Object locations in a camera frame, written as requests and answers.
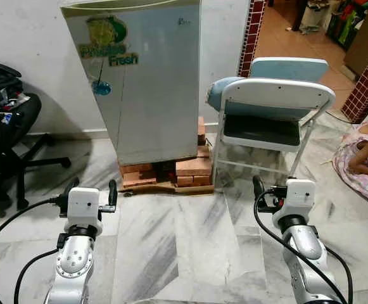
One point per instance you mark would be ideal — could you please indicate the silver fridge door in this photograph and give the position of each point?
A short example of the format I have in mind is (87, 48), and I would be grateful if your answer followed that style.
(161, 120)

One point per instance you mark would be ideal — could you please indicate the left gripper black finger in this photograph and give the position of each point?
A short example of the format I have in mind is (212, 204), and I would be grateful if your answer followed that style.
(71, 186)
(113, 192)

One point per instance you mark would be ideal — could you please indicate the low red brick stack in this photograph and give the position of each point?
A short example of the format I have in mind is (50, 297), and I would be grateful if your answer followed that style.
(136, 174)

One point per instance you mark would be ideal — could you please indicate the silver mini fridge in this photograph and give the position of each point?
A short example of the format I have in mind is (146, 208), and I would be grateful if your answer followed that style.
(158, 101)

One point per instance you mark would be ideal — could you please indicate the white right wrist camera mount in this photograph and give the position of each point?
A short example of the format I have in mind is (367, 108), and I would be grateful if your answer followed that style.
(300, 196)

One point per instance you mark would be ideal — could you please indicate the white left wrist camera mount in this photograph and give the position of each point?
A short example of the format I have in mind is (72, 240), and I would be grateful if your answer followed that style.
(83, 206)

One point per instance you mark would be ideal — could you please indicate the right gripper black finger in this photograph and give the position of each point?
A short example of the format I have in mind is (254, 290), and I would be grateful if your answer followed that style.
(260, 187)

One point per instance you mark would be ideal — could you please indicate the tall red brick stack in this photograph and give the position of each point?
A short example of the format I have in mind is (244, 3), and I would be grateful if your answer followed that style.
(195, 168)

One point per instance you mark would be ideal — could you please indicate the black office chair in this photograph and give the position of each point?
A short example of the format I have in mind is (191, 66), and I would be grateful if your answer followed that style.
(19, 120)

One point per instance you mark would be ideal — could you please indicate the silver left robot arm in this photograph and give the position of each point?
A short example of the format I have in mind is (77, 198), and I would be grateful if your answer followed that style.
(75, 265)

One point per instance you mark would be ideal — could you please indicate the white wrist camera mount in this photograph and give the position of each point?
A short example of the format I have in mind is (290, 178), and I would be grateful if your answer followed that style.
(300, 196)
(83, 206)

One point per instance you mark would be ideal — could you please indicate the child in pink dress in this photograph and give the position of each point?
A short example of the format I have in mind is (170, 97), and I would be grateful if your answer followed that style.
(361, 166)

